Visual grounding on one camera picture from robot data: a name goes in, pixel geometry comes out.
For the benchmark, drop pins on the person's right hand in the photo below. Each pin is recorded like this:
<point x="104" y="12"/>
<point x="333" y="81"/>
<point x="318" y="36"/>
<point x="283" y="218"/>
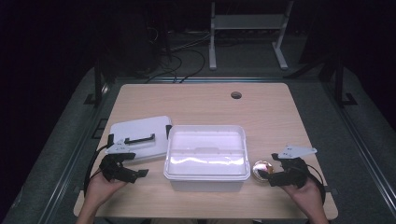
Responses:
<point x="309" y="197"/>

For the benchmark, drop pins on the person's left hand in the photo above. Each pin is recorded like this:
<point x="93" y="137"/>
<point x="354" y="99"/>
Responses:
<point x="99" y="189"/>

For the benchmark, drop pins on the black metal stand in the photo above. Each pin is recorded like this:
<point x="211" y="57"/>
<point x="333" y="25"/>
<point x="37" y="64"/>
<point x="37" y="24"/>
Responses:
<point x="340" y="84"/>
<point x="97" y="81"/>

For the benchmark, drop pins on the white metal stand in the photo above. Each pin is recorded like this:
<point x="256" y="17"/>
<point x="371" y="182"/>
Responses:
<point x="249" y="21"/>

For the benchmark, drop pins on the shiny gold round object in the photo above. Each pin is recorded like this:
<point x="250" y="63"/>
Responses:
<point x="262" y="166"/>

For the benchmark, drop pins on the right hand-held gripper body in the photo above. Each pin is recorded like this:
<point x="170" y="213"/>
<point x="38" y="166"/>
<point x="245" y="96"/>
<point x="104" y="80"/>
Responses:
<point x="294" y="174"/>

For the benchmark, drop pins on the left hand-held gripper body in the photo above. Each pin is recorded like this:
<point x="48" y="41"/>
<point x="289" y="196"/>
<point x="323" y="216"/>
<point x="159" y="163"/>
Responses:
<point x="113" y="168"/>

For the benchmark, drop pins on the white plastic storage box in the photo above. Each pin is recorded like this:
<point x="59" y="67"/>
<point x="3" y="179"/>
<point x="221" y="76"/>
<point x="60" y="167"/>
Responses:
<point x="207" y="152"/>

